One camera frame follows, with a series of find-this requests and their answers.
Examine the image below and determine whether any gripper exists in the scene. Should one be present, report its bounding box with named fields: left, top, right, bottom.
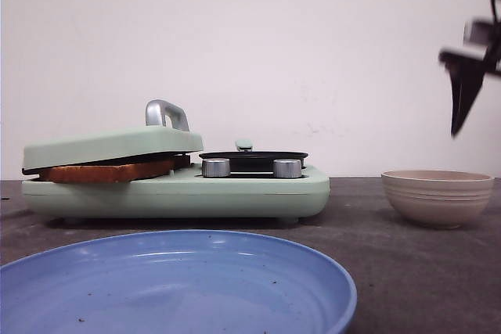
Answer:
left=438, top=0, right=500, bottom=137

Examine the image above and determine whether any beige ribbed bowl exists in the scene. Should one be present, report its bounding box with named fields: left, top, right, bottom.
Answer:
left=381, top=170, right=494, bottom=228

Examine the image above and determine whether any mint breakfast maker lid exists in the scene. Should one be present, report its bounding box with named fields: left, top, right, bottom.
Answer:
left=22, top=99, right=204, bottom=175

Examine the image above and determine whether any bread slice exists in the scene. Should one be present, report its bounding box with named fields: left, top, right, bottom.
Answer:
left=39, top=160, right=175, bottom=184
left=172, top=154, right=191, bottom=170

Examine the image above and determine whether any mint green breakfast maker base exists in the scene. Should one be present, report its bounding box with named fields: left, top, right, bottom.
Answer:
left=22, top=163, right=330, bottom=219

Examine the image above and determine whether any right silver control knob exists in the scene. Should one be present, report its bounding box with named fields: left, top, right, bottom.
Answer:
left=273, top=159, right=302, bottom=179

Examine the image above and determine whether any silver control knob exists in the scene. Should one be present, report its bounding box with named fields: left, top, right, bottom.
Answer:
left=273, top=159, right=302, bottom=179
left=201, top=158, right=231, bottom=178

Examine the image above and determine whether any small black frying pan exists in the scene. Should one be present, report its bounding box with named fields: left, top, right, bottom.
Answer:
left=199, top=149, right=308, bottom=173

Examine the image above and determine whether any left silver control knob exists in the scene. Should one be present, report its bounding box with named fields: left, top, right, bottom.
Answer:
left=201, top=158, right=231, bottom=178

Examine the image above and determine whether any blue plate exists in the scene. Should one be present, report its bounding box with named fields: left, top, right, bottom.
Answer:
left=1, top=230, right=357, bottom=333

